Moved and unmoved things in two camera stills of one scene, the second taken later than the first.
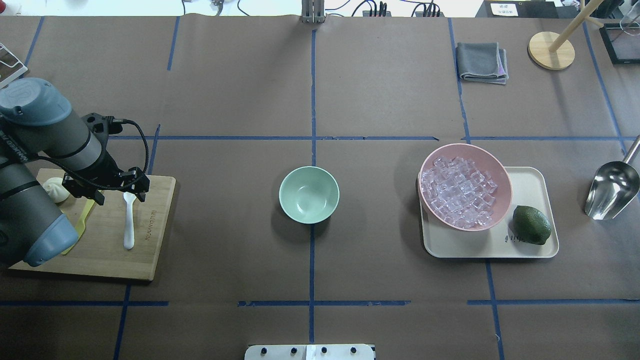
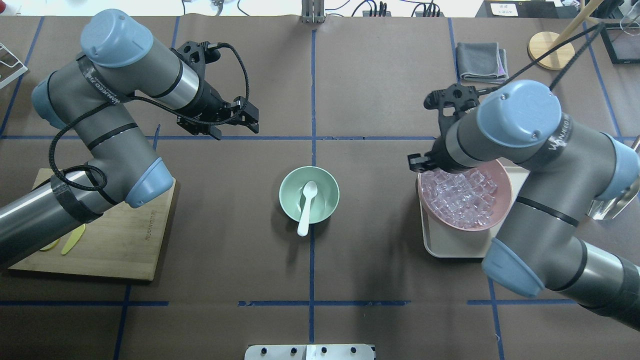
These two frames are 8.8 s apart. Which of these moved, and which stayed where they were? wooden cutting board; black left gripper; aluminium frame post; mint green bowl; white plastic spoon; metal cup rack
Moved: white plastic spoon; black left gripper
Stayed: metal cup rack; wooden cutting board; mint green bowl; aluminium frame post
